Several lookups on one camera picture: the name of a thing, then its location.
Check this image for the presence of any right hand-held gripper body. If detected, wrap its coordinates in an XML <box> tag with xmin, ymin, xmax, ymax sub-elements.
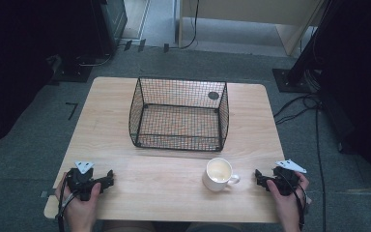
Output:
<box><xmin>271</xmin><ymin>159</ymin><xmax>308</xmax><ymax>197</ymax></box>

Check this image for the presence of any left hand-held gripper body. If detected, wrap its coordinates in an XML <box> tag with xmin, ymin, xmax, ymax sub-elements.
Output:
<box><xmin>65</xmin><ymin>160</ymin><xmax>96</xmax><ymax>203</ymax></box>

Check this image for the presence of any person's right hand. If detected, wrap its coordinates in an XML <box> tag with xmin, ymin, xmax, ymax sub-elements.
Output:
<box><xmin>266</xmin><ymin>172</ymin><xmax>310</xmax><ymax>224</ymax></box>

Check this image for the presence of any person's left hand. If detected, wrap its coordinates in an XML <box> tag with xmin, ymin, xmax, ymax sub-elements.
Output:
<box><xmin>54</xmin><ymin>172</ymin><xmax>102</xmax><ymax>224</ymax></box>

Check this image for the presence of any white cup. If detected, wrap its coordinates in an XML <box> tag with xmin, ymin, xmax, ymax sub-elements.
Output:
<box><xmin>201</xmin><ymin>157</ymin><xmax>242</xmax><ymax>193</ymax></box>

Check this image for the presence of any black metal stand with base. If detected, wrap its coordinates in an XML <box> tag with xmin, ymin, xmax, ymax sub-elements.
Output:
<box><xmin>271</xmin><ymin>0</ymin><xmax>336</xmax><ymax>95</ymax></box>

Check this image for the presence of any dark curtain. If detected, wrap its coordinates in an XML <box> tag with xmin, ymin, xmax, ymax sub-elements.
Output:
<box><xmin>0</xmin><ymin>0</ymin><xmax>104</xmax><ymax>153</ymax></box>
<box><xmin>312</xmin><ymin>0</ymin><xmax>371</xmax><ymax>191</ymax></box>

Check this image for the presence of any black cabinet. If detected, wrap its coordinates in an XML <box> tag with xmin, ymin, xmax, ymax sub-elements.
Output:
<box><xmin>89</xmin><ymin>0</ymin><xmax>128</xmax><ymax>56</ymax></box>

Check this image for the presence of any beige wooden furniture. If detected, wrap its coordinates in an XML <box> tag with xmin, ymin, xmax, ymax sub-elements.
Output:
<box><xmin>177</xmin><ymin>0</ymin><xmax>327</xmax><ymax>58</ymax></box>

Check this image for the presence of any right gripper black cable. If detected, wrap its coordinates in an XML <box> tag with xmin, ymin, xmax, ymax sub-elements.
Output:
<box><xmin>278</xmin><ymin>170</ymin><xmax>307</xmax><ymax>232</ymax></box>

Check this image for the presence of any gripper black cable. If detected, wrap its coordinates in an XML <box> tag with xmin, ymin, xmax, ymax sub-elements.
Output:
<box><xmin>278</xmin><ymin>170</ymin><xmax>307</xmax><ymax>232</ymax></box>
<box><xmin>56</xmin><ymin>173</ymin><xmax>79</xmax><ymax>232</ymax></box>

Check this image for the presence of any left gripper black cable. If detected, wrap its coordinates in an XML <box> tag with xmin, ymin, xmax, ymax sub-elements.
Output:
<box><xmin>56</xmin><ymin>173</ymin><xmax>79</xmax><ymax>232</ymax></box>

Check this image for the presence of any looped black floor cable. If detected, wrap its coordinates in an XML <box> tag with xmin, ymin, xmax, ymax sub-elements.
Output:
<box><xmin>272</xmin><ymin>92</ymin><xmax>322</xmax><ymax>127</ymax></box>

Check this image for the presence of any black wire mesh basket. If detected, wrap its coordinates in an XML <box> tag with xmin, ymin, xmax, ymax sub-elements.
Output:
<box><xmin>128</xmin><ymin>75</ymin><xmax>231</xmax><ymax>153</ymax></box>

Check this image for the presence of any black stand base plate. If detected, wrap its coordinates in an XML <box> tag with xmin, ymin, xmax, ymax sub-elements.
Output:
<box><xmin>49</xmin><ymin>55</ymin><xmax>95</xmax><ymax>84</ymax></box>

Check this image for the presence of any thin black hanging cable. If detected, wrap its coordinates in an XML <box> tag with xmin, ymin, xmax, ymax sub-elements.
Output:
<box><xmin>173</xmin><ymin>0</ymin><xmax>201</xmax><ymax>50</ymax></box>

